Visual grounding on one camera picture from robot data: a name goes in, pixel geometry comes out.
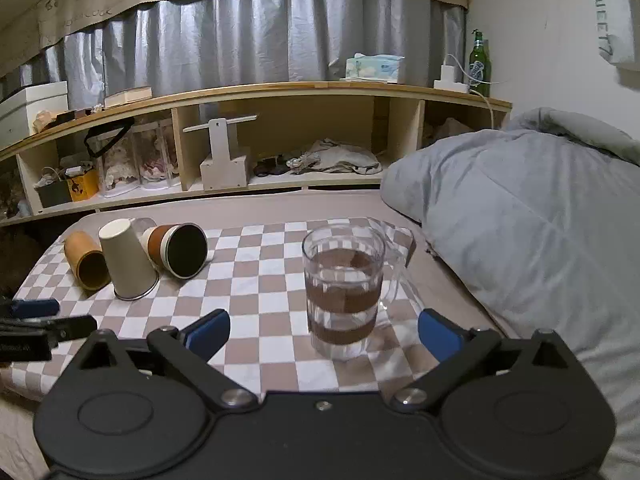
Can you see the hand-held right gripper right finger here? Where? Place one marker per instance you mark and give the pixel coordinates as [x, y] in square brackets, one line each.
[440, 336]

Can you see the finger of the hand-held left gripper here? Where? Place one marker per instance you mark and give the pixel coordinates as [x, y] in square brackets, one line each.
[70, 327]
[35, 307]

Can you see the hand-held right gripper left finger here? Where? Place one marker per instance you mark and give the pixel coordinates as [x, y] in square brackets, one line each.
[207, 334]

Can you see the cream paper cup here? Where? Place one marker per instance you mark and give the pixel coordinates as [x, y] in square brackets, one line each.
[129, 260]

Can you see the brown bamboo cup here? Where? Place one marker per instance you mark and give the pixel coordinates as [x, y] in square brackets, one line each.
[87, 262]

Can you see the white brown cup black lid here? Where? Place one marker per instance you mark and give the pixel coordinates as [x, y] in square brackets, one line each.
[177, 252]

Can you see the checkered cloth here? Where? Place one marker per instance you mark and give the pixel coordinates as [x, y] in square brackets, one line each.
[250, 272]

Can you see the clear glass mug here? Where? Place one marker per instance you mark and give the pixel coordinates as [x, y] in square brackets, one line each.
[342, 305]

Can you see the dark green box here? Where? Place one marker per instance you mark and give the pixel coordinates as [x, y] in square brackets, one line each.
[52, 195]

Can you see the yellow box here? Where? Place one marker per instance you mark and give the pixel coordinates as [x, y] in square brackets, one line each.
[82, 187]

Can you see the grey duvet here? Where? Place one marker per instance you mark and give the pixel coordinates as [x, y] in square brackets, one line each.
[525, 220]

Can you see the clear plastic container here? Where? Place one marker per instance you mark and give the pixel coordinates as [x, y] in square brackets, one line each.
[152, 160]
[119, 170]

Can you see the white wooden tool caddy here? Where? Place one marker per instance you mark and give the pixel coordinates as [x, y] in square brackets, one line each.
[225, 167]

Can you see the dark small item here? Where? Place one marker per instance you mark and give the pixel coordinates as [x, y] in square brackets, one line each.
[270, 166]

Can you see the white storage box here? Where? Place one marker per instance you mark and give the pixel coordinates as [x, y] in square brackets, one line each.
[30, 110]

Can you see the crumpled beige cloth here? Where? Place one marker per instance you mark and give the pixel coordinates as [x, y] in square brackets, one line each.
[342, 157]

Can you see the book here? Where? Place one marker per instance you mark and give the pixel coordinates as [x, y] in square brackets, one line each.
[127, 96]

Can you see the wooden shelf unit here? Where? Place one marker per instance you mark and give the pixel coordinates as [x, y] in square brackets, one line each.
[280, 110]

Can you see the white power strip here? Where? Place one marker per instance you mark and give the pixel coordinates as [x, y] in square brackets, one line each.
[450, 86]

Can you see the white charger plug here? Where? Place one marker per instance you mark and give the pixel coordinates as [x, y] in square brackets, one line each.
[448, 73]

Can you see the green glass bottle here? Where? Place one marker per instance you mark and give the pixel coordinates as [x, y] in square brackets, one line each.
[480, 67]

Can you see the tissue box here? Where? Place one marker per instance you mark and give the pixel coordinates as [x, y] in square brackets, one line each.
[372, 67]

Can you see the grey curtain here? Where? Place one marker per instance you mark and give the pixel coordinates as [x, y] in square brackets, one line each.
[250, 35]

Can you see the white printed bag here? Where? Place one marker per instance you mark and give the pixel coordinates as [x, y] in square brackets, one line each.
[612, 15]

